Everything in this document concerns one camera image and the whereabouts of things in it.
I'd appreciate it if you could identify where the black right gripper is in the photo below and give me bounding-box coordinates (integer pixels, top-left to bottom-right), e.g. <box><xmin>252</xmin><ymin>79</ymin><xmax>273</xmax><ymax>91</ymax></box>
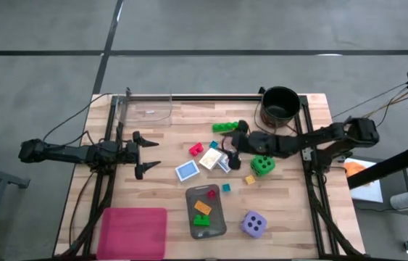
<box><xmin>220</xmin><ymin>120</ymin><xmax>265</xmax><ymax>171</ymax></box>

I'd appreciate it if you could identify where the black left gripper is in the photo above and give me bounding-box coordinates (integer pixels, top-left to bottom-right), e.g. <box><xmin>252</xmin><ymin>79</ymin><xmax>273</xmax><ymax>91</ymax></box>
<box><xmin>117</xmin><ymin>130</ymin><xmax>162</xmax><ymax>181</ymax></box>

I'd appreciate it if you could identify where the long green toy brick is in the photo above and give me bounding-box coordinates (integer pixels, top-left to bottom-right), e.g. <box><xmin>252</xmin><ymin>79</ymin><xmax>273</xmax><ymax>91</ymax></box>
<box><xmin>212</xmin><ymin>121</ymin><xmax>240</xmax><ymax>133</ymax></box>

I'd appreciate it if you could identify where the orange-backed playing card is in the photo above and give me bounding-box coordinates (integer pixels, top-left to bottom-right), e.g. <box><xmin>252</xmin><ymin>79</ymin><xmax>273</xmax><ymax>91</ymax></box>
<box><xmin>199</xmin><ymin>147</ymin><xmax>224</xmax><ymax>171</ymax></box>

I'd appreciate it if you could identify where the red toy brick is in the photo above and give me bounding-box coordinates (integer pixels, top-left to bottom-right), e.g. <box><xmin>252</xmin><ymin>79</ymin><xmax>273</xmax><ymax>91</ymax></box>
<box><xmin>188</xmin><ymin>141</ymin><xmax>205</xmax><ymax>157</ymax></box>

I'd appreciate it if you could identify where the green foam die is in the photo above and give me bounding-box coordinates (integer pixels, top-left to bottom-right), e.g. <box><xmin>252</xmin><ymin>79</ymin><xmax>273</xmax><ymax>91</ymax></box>
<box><xmin>249</xmin><ymin>154</ymin><xmax>276</xmax><ymax>178</ymax></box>

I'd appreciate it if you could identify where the short amber toy brick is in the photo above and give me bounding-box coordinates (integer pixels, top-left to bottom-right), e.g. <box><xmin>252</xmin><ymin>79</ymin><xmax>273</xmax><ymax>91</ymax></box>
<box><xmin>193</xmin><ymin>199</ymin><xmax>213</xmax><ymax>216</ymax></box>

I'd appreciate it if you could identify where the grey translucent plastic bin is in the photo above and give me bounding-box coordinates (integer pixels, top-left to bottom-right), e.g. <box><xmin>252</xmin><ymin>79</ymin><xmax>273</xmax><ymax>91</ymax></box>
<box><xmin>185</xmin><ymin>183</ymin><xmax>228</xmax><ymax>241</ymax></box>

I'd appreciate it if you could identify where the purple foam die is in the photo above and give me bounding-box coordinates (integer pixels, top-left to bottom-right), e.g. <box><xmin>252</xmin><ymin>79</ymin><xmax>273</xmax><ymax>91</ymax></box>
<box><xmin>239</xmin><ymin>210</ymin><xmax>268</xmax><ymax>239</ymax></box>

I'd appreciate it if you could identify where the clear plastic bin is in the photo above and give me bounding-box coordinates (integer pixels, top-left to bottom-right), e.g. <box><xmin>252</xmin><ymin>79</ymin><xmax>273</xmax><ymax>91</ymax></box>
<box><xmin>115</xmin><ymin>93</ymin><xmax>174</xmax><ymax>128</ymax></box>

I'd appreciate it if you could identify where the black pumpkin-face bucket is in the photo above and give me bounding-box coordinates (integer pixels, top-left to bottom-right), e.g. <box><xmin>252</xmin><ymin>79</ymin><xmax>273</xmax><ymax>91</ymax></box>
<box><xmin>254</xmin><ymin>86</ymin><xmax>301</xmax><ymax>137</ymax></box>

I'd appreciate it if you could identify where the pink plastic bin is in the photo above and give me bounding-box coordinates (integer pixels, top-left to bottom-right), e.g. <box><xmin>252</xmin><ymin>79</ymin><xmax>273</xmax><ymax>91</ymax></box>
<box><xmin>96</xmin><ymin>207</ymin><xmax>169</xmax><ymax>261</ymax></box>

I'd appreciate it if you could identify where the orange object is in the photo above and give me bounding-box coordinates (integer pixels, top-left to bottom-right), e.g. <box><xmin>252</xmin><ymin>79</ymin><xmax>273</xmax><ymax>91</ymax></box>
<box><xmin>343</xmin><ymin>161</ymin><xmax>367</xmax><ymax>178</ymax></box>

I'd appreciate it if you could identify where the white board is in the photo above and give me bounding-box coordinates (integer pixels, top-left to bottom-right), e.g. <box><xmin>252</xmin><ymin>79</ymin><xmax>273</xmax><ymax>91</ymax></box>
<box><xmin>350</xmin><ymin>159</ymin><xmax>384</xmax><ymax>204</ymax></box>

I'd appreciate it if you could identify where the black diagonal beam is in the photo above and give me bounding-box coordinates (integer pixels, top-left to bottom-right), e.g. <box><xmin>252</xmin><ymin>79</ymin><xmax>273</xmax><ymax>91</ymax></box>
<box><xmin>346</xmin><ymin>142</ymin><xmax>408</xmax><ymax>190</ymax></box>

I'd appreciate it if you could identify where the white roll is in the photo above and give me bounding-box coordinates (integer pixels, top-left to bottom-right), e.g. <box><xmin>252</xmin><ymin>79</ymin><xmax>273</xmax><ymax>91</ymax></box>
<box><xmin>390</xmin><ymin>189</ymin><xmax>408</xmax><ymax>211</ymax></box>

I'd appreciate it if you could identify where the black aluminium rig frame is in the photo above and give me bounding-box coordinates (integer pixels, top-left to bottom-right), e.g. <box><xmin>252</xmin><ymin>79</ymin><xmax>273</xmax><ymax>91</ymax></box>
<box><xmin>58</xmin><ymin>86</ymin><xmax>366</xmax><ymax>260</ymax></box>

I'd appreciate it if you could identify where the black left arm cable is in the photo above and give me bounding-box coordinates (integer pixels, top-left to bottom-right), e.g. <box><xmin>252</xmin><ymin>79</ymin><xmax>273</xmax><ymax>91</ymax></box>
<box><xmin>42</xmin><ymin>92</ymin><xmax>117</xmax><ymax>146</ymax></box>

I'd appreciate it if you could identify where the thin cable bundle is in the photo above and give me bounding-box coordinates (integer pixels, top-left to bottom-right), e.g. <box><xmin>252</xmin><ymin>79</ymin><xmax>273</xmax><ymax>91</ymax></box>
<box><xmin>330</xmin><ymin>82</ymin><xmax>408</xmax><ymax>120</ymax></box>

